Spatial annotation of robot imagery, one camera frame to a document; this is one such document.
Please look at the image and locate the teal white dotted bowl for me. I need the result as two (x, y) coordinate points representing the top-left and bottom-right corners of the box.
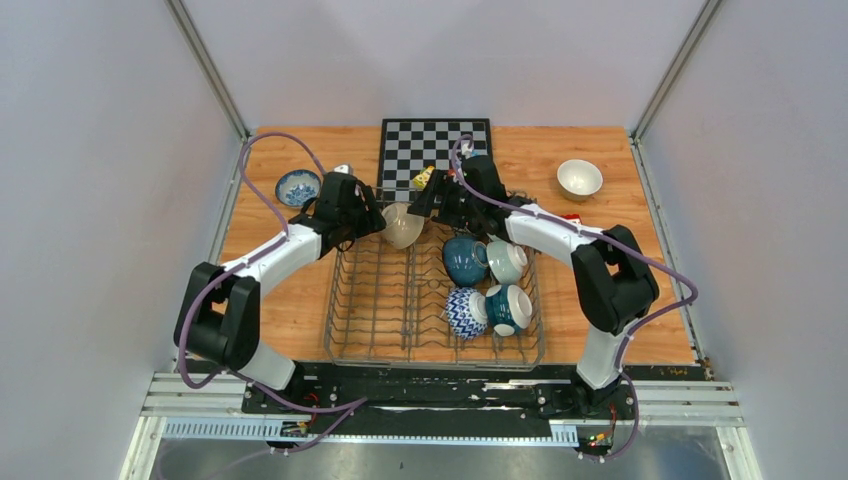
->
(485, 284), (533, 337)

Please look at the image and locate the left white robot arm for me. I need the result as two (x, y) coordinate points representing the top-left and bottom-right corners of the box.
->
(173, 172), (386, 413)

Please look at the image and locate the beige floral bowl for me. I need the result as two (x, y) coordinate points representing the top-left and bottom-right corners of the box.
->
(556, 159), (604, 202)

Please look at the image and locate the blue zigzag bowl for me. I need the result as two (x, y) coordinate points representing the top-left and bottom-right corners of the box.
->
(444, 287), (489, 340)

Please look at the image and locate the yellow toy car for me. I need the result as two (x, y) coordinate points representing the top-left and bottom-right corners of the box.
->
(412, 166), (435, 190)

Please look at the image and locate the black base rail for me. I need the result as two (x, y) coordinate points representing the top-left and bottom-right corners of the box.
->
(241, 362), (634, 438)

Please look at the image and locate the grey wire dish rack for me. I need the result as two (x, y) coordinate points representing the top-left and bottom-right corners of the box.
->
(324, 221), (545, 371)

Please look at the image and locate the blue floral white bowl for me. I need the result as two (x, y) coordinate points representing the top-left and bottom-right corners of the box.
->
(275, 169), (322, 208)

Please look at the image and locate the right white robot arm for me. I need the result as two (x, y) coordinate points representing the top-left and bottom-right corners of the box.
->
(408, 155), (659, 418)

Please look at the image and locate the dark teal glazed bowl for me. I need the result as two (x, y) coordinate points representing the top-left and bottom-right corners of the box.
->
(442, 236), (489, 287)

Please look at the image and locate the black white checkerboard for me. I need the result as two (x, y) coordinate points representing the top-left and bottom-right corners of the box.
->
(376, 118), (492, 205)

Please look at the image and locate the light blue striped bowl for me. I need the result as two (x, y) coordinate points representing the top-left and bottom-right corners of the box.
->
(486, 240), (528, 284)

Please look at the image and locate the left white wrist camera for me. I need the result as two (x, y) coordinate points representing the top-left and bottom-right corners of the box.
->
(333, 164), (354, 175)

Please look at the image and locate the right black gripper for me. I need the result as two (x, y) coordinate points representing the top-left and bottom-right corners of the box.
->
(407, 171), (484, 230)

